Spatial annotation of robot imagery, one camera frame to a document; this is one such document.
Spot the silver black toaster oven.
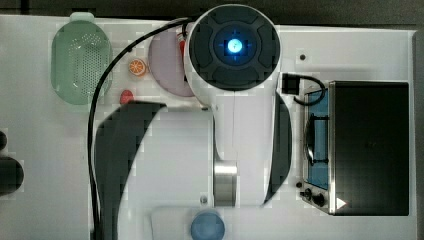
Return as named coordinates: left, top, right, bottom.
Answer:
left=300, top=81, right=410, bottom=216

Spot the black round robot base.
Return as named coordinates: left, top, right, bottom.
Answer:
left=0, top=156, right=24, bottom=196

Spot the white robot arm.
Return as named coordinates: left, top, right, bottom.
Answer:
left=94, top=4, right=291, bottom=240

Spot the grey round plate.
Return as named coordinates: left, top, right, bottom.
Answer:
left=148, top=27, right=194, bottom=97

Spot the red ketchup bottle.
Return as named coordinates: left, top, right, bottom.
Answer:
left=177, top=25, right=187, bottom=56

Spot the red strawberry toy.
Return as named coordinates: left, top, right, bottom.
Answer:
left=120, top=90, right=134, bottom=105

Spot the orange slice toy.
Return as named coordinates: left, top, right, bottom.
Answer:
left=129, top=58, right=147, bottom=77

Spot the blue cup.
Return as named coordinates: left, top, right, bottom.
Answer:
left=190, top=211, right=225, bottom=240

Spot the green perforated colander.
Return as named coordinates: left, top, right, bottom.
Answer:
left=51, top=12, right=112, bottom=105

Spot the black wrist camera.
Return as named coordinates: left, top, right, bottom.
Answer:
left=281, top=73, right=300, bottom=95

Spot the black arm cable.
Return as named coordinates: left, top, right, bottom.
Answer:
left=87, top=17, right=194, bottom=240

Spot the black round post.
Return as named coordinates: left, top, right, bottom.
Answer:
left=0, top=131, right=7, bottom=150

